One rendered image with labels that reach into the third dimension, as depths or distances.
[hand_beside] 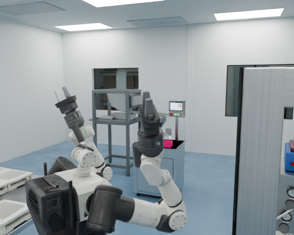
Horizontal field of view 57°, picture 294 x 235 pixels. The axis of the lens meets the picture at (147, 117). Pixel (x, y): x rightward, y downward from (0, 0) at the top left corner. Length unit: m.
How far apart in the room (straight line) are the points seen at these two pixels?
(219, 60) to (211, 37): 0.52
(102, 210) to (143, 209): 0.16
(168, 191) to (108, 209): 0.23
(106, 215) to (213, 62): 5.49
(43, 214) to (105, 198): 0.23
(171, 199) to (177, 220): 0.08
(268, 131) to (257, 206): 0.12
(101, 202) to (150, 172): 0.20
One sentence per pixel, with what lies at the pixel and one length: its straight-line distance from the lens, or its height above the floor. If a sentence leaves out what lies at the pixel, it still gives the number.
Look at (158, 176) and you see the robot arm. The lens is 0.96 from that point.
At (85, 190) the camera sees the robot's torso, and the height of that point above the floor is 1.27.
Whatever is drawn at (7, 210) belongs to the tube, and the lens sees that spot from 1.88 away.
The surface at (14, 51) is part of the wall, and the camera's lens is 6.54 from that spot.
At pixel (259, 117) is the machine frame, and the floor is 1.63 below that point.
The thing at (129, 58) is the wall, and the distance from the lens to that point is 6.77.
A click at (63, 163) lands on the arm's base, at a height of 1.30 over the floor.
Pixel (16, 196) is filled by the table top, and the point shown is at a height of 0.85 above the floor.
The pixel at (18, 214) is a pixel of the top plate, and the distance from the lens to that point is 1.81.
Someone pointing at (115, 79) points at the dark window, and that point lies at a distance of 7.02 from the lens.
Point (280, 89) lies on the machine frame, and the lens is 0.45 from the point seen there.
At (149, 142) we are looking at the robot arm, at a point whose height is 1.48.
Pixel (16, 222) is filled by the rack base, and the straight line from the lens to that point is 1.83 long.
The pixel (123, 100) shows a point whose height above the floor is 1.33.
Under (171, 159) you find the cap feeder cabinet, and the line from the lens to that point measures 3.73.
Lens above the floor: 1.68
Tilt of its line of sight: 8 degrees down
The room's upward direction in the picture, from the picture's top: straight up
